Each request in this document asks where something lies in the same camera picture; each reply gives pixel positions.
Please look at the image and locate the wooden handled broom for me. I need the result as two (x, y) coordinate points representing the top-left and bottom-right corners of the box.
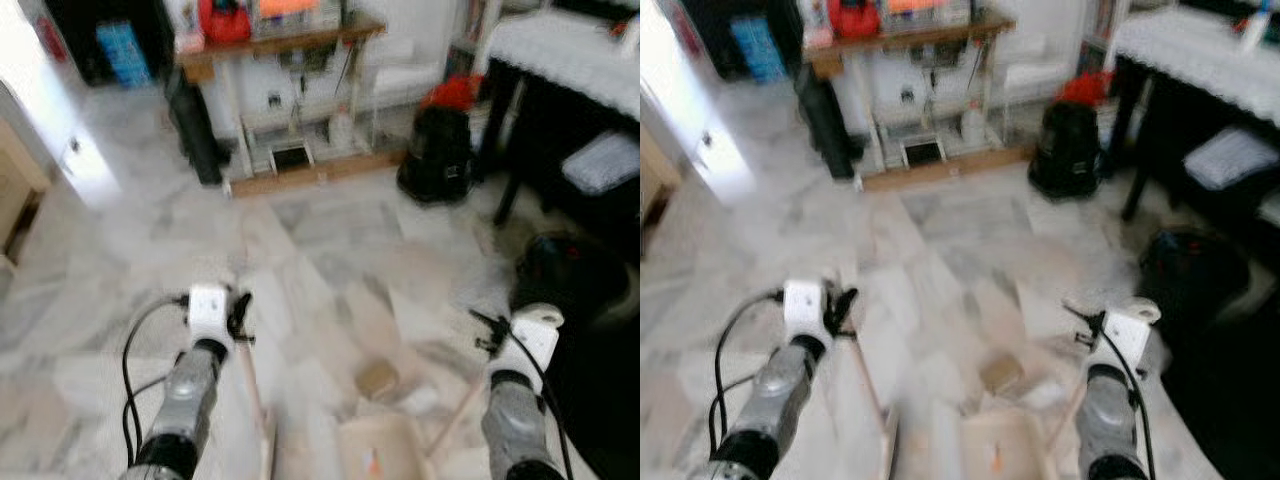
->
(848, 333), (899, 480)
(236, 338), (279, 480)

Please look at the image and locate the beige dustpan with wooden handle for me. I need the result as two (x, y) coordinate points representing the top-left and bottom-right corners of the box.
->
(334, 378), (491, 480)
(958, 378), (1086, 480)

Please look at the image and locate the black round floor appliance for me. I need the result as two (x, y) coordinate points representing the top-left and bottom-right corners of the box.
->
(508, 232), (633, 323)
(1138, 227), (1253, 336)

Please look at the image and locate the brown crumpled paper ball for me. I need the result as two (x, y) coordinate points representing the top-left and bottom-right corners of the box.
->
(980, 355), (1025, 394)
(357, 358), (401, 397)

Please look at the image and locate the large black seat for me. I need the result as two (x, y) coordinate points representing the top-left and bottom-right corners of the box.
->
(1160, 318), (1280, 480)
(545, 290), (641, 480)

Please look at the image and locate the black framed panel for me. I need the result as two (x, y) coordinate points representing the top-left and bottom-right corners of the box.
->
(902, 138), (947, 169)
(269, 142), (315, 175)

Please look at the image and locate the black backpack with red top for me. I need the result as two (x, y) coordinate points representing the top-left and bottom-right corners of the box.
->
(1027, 72), (1107, 201)
(397, 75), (477, 206)

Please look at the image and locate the black slim upright bag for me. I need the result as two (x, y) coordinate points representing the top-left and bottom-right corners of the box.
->
(164, 68), (227, 188)
(797, 64), (859, 182)

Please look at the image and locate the black stool with grey cushion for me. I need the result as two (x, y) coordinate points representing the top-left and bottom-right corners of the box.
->
(558, 130), (641, 233)
(1182, 125), (1280, 231)

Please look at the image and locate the light wooden cabinet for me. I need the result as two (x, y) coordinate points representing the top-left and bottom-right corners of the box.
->
(0, 118), (51, 269)
(640, 125), (685, 256)

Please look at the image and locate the blue crate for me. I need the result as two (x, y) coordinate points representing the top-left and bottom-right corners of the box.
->
(730, 16), (789, 86)
(96, 21), (153, 90)

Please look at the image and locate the black table with white tablecloth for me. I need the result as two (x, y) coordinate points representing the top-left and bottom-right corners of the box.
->
(476, 8), (641, 227)
(1108, 5), (1280, 223)

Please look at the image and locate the red bag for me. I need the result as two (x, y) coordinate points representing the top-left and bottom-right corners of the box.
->
(197, 0), (253, 46)
(828, 0), (883, 41)

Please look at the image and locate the bookshelf with books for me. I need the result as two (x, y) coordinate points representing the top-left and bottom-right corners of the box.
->
(444, 0), (493, 81)
(1080, 0), (1131, 76)

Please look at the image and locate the clear box with orange contents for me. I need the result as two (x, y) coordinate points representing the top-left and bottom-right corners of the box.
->
(882, 0), (973, 35)
(254, 0), (343, 41)

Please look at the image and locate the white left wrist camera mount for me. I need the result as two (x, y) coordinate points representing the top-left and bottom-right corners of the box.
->
(782, 279), (828, 342)
(187, 284), (234, 347)

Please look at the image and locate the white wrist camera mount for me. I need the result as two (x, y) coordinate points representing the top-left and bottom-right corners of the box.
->
(782, 279), (828, 342)
(508, 303), (565, 369)
(1103, 297), (1162, 367)
(187, 284), (234, 347)

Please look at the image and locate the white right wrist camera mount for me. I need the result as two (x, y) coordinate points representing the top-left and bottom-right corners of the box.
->
(508, 303), (565, 369)
(1103, 297), (1162, 367)

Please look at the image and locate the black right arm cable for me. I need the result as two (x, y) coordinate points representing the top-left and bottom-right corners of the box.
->
(496, 330), (576, 480)
(1094, 325), (1161, 480)

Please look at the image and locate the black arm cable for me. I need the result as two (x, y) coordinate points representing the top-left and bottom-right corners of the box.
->
(121, 294), (191, 467)
(711, 289), (786, 471)
(1094, 325), (1161, 480)
(496, 330), (576, 480)

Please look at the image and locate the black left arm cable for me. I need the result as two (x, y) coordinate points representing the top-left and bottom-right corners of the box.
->
(711, 289), (786, 471)
(121, 294), (191, 467)

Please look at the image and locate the wooden shelf with white frame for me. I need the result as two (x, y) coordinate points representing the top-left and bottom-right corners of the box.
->
(176, 18), (409, 198)
(805, 14), (1039, 193)

